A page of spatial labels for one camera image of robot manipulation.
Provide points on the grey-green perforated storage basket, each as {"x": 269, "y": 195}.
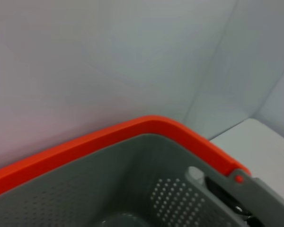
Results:
{"x": 109, "y": 184}

